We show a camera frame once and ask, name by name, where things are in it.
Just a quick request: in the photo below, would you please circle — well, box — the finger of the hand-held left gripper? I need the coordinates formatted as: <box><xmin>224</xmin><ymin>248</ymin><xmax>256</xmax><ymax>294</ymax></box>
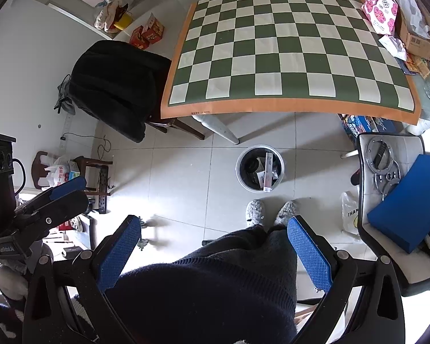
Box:
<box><xmin>16</xmin><ymin>175</ymin><xmax>88</xmax><ymax>216</ymax></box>
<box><xmin>21</xmin><ymin>191</ymin><xmax>91</xmax><ymax>240</ymax></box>

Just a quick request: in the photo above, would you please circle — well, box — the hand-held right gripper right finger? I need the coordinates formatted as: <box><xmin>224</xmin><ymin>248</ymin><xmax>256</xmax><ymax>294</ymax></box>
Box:
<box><xmin>287</xmin><ymin>216</ymin><xmax>406</xmax><ymax>344</ymax></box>

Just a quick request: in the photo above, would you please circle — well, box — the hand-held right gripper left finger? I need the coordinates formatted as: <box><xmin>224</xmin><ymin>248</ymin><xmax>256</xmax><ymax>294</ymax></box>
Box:
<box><xmin>21</xmin><ymin>214</ymin><xmax>144</xmax><ymax>344</ymax></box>

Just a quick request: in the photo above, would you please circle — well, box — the round grey trash bin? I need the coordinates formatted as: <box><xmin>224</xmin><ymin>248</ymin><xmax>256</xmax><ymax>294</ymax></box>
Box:
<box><xmin>235</xmin><ymin>145</ymin><xmax>286</xmax><ymax>191</ymax></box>

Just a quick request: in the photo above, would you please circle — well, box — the white red plastic bag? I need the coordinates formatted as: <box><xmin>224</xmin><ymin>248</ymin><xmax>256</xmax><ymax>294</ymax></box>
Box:
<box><xmin>42</xmin><ymin>155</ymin><xmax>81</xmax><ymax>187</ymax></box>

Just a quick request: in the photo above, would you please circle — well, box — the small wooden chair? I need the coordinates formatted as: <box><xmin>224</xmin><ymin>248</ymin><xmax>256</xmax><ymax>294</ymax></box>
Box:
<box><xmin>32</xmin><ymin>150</ymin><xmax>114</xmax><ymax>197</ymax></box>

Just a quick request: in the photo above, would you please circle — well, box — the black power strip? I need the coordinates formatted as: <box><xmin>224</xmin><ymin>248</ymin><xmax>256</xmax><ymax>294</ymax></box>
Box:
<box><xmin>95</xmin><ymin>166</ymin><xmax>112</xmax><ymax>206</ymax></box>

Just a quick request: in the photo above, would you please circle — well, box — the grey fuzzy slipper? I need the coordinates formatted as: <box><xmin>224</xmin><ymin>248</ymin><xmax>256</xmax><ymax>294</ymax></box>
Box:
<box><xmin>244</xmin><ymin>200</ymin><xmax>267</xmax><ymax>227</ymax></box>
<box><xmin>274</xmin><ymin>201</ymin><xmax>299</xmax><ymax>227</ymax></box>

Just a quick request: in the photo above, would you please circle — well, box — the white yellow plastic bag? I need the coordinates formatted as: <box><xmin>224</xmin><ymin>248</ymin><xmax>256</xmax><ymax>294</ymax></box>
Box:
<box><xmin>340</xmin><ymin>191</ymin><xmax>362</xmax><ymax>238</ymax></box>

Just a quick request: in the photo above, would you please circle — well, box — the white black carton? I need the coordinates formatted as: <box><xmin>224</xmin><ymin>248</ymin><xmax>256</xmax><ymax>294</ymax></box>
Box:
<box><xmin>263</xmin><ymin>152</ymin><xmax>275</xmax><ymax>191</ymax></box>

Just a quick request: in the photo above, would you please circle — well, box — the grey cloth bag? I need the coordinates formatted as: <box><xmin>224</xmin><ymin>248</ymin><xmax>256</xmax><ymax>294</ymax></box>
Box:
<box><xmin>54</xmin><ymin>75</ymin><xmax>77</xmax><ymax>116</ymax></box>

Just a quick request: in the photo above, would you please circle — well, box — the white office chair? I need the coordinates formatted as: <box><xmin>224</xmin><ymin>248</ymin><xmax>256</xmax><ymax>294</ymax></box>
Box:
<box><xmin>356</xmin><ymin>133</ymin><xmax>430</xmax><ymax>298</ymax></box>

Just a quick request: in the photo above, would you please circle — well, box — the black jacket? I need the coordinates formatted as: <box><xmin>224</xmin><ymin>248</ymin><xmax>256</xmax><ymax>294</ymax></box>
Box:
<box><xmin>68</xmin><ymin>40</ymin><xmax>173</xmax><ymax>144</ymax></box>

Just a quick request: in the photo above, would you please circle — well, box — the blue foam block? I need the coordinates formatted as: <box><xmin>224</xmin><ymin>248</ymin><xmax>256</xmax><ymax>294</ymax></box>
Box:
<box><xmin>367</xmin><ymin>154</ymin><xmax>430</xmax><ymax>255</ymax></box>

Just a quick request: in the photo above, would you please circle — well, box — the dark wooden chair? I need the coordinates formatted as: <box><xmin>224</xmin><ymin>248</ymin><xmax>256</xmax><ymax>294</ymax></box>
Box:
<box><xmin>145</xmin><ymin>115</ymin><xmax>206</xmax><ymax>141</ymax></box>

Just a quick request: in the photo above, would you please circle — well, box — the blue printed cardboard box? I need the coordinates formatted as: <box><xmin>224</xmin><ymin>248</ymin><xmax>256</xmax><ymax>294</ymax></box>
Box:
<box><xmin>339</xmin><ymin>114</ymin><xmax>396</xmax><ymax>141</ymax></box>

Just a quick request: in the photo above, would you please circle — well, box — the beige cloth bundle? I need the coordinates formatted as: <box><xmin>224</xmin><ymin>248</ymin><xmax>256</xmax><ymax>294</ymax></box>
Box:
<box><xmin>94</xmin><ymin>0</ymin><xmax>128</xmax><ymax>31</ymax></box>

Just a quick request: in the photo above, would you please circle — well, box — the green white checkered mat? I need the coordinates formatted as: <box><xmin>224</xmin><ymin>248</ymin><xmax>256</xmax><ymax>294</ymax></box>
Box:
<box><xmin>160</xmin><ymin>0</ymin><xmax>422</xmax><ymax>125</ymax></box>

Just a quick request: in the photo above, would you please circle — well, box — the orange snack packet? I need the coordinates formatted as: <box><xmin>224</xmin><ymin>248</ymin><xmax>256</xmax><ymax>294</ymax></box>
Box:
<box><xmin>404</xmin><ymin>53</ymin><xmax>430</xmax><ymax>78</ymax></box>

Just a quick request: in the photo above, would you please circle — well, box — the crumpled white paper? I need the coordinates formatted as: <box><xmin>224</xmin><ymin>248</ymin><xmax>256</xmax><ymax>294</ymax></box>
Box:
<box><xmin>378</xmin><ymin>35</ymin><xmax>408</xmax><ymax>61</ymax></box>

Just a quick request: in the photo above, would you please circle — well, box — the brown cardboard box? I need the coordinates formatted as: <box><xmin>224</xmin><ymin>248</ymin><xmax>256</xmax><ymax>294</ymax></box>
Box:
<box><xmin>393</xmin><ymin>6</ymin><xmax>430</xmax><ymax>64</ymax></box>

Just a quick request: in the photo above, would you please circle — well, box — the pink printed bag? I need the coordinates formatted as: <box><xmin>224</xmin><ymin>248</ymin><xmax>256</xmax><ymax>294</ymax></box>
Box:
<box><xmin>361</xmin><ymin>0</ymin><xmax>399</xmax><ymax>37</ymax></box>

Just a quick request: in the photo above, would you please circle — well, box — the clear grey plastic bag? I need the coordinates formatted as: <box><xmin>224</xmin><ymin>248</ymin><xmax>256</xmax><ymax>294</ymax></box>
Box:
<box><xmin>390</xmin><ymin>0</ymin><xmax>430</xmax><ymax>41</ymax></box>

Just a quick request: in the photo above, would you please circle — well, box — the black cable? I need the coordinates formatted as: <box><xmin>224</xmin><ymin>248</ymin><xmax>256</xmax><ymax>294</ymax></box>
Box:
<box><xmin>59</xmin><ymin>132</ymin><xmax>111</xmax><ymax>155</ymax></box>

